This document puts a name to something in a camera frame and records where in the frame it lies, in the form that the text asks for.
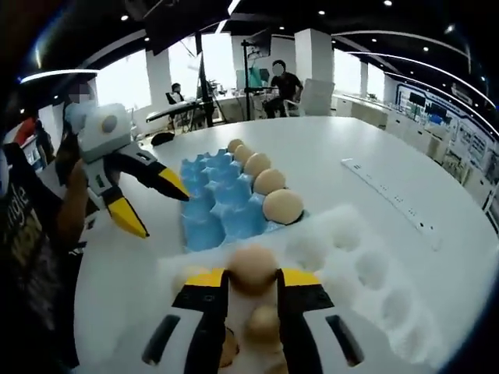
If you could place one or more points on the blue egg tray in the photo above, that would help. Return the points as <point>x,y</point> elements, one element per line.
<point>210,218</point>

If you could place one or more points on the white office chair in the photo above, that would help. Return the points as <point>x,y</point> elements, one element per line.
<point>317,95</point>

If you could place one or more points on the black pouch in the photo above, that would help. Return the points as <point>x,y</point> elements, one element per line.
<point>161,139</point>

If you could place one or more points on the white foam egg block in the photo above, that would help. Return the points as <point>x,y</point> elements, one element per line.
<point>351,280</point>

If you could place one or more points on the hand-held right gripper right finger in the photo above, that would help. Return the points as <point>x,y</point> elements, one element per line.
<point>300,311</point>

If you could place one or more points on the black hanging screen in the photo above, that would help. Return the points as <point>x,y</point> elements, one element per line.
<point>175,33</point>

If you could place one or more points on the person's head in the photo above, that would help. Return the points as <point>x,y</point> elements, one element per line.
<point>73,116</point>

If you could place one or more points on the black pole stand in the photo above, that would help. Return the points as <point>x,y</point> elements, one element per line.
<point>245,85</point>

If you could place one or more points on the white table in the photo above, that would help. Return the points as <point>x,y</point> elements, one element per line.
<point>136,272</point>

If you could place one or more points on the row of white cabinets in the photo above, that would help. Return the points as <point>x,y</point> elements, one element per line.
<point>390,117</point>

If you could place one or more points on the black tripod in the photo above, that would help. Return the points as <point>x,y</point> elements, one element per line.
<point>202,85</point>

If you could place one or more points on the teal screen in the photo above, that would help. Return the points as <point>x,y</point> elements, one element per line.
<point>257,76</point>

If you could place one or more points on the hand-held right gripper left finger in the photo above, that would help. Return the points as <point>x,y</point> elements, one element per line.
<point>202,311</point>

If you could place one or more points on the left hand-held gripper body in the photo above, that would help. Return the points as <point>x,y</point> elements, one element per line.
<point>105,136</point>

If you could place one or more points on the person's black printed shirt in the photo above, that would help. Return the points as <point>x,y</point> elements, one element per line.
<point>27,253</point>

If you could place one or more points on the blue trimmed display shelves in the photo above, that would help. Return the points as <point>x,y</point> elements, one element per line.
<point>440,113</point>

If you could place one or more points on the black side desk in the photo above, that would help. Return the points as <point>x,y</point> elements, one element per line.
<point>171,111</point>

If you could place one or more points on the white power strip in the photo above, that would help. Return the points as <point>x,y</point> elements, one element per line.
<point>390,195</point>

